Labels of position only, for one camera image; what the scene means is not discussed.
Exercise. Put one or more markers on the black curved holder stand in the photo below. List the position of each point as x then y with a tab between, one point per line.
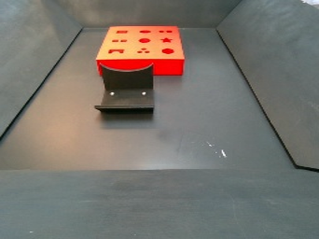
128	90

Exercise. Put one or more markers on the red shape-sorter block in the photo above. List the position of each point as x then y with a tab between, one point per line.
131	47

